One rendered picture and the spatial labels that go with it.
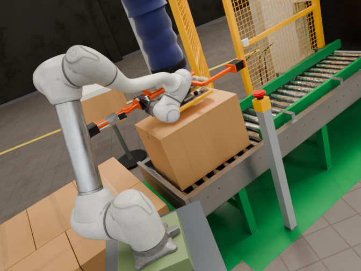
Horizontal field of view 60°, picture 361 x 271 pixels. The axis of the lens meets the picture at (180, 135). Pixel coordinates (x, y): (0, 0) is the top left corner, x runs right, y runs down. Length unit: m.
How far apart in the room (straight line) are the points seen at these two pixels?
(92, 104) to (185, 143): 1.52
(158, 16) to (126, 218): 1.12
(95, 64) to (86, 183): 0.47
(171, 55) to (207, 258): 1.13
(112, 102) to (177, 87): 1.68
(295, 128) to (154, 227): 1.39
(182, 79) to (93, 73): 0.56
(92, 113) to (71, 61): 2.10
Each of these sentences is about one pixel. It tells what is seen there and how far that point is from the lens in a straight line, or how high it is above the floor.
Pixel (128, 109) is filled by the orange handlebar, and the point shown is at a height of 1.14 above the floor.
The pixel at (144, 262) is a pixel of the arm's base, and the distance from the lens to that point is 1.32.
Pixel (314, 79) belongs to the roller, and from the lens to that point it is 3.01.
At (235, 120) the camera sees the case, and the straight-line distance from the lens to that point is 2.09.
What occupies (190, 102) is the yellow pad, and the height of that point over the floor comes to 1.03.
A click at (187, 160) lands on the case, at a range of 1.96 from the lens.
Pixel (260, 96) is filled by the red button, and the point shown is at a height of 1.03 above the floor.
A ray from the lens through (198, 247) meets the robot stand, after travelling 1.38.
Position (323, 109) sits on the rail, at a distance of 2.52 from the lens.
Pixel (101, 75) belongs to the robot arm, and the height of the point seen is 1.51.
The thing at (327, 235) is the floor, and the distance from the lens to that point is 2.31.
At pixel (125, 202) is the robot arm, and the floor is 1.09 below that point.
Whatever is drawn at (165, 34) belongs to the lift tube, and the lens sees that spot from 1.86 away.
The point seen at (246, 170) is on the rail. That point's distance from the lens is 2.07.
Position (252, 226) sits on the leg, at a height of 0.07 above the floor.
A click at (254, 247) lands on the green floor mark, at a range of 2.30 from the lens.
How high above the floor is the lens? 1.74
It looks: 27 degrees down
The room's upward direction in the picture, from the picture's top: 21 degrees counter-clockwise
